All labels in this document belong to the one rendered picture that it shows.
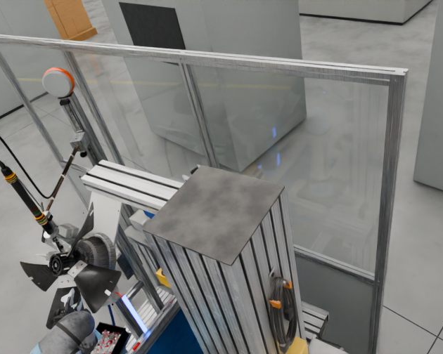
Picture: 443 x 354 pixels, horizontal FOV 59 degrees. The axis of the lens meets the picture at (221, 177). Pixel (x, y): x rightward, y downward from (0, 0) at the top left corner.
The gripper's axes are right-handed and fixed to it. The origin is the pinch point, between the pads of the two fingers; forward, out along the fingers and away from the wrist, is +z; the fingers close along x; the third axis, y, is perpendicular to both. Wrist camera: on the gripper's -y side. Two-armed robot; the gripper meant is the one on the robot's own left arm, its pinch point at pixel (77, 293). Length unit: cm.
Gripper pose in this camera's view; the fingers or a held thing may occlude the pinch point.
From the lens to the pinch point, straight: 208.2
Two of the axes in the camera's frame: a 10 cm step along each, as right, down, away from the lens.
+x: 3.0, 7.3, 6.2
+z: -0.4, -6.4, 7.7
